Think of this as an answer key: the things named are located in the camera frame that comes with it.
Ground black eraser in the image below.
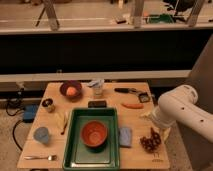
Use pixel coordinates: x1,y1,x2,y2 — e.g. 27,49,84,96
88,101,107,108

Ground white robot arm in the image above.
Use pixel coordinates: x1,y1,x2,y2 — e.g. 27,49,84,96
149,85,213,143

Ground dark purple bowl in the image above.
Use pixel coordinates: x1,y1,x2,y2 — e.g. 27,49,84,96
60,80,82,99

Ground red bowl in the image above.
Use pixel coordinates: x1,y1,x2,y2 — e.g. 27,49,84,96
80,120,108,148

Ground orange carrot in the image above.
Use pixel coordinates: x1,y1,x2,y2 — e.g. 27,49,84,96
121,103,144,109

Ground orange peach fruit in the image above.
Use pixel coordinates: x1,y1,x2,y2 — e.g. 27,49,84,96
66,87,77,96

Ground blue sponge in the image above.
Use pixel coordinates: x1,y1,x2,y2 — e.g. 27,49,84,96
119,127,132,148

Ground yellow banana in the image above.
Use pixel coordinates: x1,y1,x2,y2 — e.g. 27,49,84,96
54,113,68,135

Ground green plastic tray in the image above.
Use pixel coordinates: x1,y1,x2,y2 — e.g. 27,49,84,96
62,108,120,171

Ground small tin can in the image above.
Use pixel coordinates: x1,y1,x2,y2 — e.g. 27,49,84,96
42,98,55,113

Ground bunch of dark grapes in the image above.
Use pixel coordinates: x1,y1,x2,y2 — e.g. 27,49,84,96
140,128,161,153

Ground blue power box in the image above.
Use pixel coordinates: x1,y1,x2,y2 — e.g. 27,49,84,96
23,105,38,123

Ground blue plastic cup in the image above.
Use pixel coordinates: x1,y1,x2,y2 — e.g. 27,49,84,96
33,127,50,144

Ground silver fork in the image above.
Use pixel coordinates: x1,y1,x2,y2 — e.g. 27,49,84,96
24,155,57,161

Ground black cable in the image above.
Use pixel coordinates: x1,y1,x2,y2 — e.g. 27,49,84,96
5,87,27,151

